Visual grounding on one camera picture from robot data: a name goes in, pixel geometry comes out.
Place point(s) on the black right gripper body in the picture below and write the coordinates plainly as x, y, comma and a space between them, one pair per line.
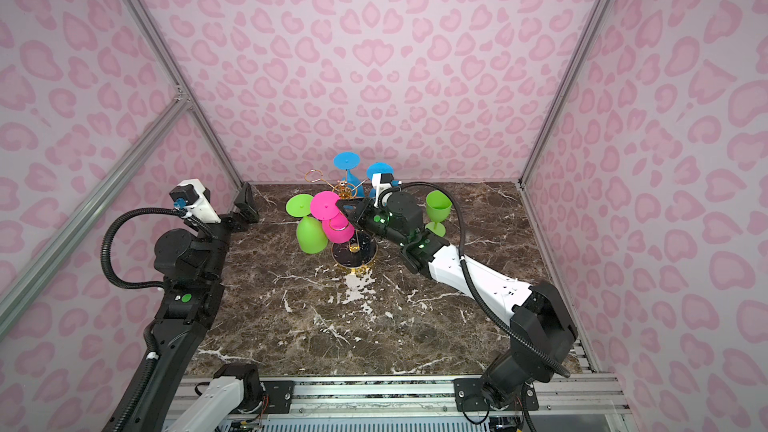
380, 222

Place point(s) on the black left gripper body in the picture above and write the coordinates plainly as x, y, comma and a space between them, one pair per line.
234, 219

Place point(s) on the magenta wine glass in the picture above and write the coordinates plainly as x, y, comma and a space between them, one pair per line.
334, 224

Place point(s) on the green wine glass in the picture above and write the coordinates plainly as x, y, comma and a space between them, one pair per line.
438, 209
309, 232

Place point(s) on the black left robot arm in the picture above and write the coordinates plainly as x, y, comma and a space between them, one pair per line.
191, 261

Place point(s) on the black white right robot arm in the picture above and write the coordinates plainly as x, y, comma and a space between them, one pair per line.
541, 330

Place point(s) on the blue wine glass rear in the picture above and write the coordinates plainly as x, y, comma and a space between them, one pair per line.
347, 162

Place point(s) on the blue wine glass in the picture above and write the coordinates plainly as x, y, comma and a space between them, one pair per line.
378, 167
347, 162

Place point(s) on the blue wine glass right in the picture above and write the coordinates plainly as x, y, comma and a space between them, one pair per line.
378, 167

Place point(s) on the gold wire glass rack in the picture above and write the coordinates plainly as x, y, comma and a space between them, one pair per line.
351, 248

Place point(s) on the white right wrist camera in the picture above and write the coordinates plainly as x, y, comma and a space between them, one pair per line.
383, 181

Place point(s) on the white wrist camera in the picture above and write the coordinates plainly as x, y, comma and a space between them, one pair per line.
383, 181
192, 199

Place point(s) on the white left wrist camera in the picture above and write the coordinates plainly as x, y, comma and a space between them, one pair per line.
192, 199

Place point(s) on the aluminium frame left diagonal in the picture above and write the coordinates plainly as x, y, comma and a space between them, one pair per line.
39, 272

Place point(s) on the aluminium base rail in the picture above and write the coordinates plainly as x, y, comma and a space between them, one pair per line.
585, 402

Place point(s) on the aluminium frame left post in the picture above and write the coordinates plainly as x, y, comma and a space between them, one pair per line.
170, 65

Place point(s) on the aluminium frame post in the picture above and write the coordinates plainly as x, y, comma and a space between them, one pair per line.
586, 40
170, 65

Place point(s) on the aluminium frame right post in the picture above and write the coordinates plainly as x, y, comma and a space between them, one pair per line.
586, 40

